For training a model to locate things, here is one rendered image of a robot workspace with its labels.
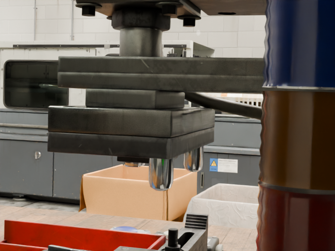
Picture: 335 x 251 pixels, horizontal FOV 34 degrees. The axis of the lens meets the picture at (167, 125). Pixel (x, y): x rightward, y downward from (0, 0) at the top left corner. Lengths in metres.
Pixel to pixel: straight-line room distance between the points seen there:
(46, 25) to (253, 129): 4.08
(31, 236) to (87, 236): 0.09
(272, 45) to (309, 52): 0.02
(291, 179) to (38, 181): 5.66
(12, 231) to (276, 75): 0.70
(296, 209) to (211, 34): 6.96
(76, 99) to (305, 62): 5.41
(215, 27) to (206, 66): 6.71
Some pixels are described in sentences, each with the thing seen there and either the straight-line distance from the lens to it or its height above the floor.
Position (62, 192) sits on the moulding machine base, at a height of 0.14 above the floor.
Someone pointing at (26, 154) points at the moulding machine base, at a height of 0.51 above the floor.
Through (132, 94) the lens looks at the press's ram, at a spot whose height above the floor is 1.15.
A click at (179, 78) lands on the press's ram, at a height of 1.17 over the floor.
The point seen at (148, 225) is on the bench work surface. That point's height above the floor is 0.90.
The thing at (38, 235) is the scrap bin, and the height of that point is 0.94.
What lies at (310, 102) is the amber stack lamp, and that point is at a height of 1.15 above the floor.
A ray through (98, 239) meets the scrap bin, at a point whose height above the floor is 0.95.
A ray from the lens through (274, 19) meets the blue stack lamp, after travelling 0.20.
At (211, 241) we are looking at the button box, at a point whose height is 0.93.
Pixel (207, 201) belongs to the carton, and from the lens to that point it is 2.76.
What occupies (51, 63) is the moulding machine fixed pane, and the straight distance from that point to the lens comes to 5.74.
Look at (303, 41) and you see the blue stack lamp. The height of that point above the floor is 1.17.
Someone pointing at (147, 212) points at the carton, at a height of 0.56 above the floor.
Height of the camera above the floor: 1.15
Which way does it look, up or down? 3 degrees down
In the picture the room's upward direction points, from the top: 2 degrees clockwise
